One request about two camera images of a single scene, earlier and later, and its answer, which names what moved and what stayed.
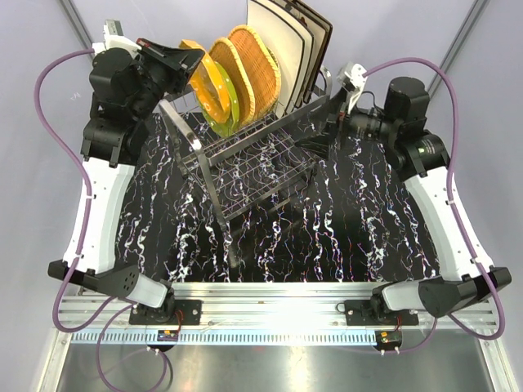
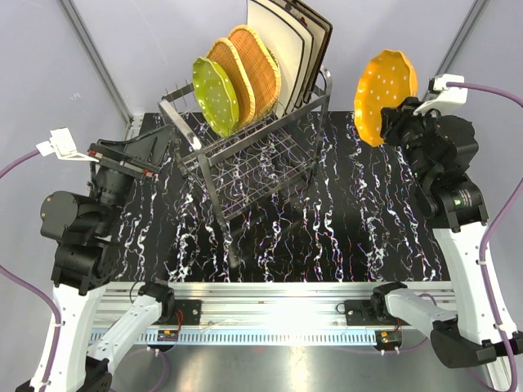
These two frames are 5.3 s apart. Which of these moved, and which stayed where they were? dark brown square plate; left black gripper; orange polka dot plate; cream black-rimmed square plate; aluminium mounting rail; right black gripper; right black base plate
Moved: orange polka dot plate; left black gripper; right black gripper
Stayed: cream black-rimmed square plate; dark brown square plate; aluminium mounting rail; right black base plate
